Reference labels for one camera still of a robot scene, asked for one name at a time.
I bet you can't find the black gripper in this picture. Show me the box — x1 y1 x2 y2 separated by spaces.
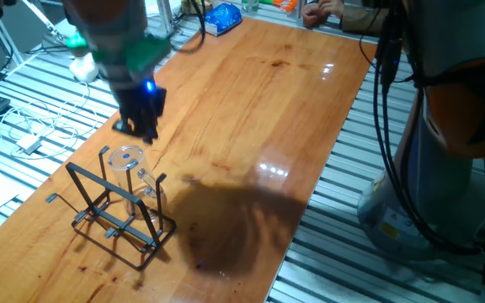
111 77 168 145

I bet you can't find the clear glass cup with handle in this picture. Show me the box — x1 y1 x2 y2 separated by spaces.
107 145 168 222

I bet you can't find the black metal cup rack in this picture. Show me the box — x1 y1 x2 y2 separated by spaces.
44 145 177 271

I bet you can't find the person's bare hand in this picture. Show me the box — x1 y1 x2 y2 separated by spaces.
301 0 345 29

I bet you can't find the white rounded lump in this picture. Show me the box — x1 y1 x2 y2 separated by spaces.
68 52 100 84

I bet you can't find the glossy wooden board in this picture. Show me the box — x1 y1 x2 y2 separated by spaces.
0 16 377 303

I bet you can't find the blue snack packet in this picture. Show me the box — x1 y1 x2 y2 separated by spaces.
204 3 243 38

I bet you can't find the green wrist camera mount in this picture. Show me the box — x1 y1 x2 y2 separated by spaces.
65 31 172 75

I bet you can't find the white charger with cable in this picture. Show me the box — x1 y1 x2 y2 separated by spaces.
0 82 100 161

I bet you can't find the aluminium frame post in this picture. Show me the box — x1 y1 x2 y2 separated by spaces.
0 0 25 68
157 0 176 37

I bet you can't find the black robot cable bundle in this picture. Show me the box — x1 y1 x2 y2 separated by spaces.
358 0 485 256

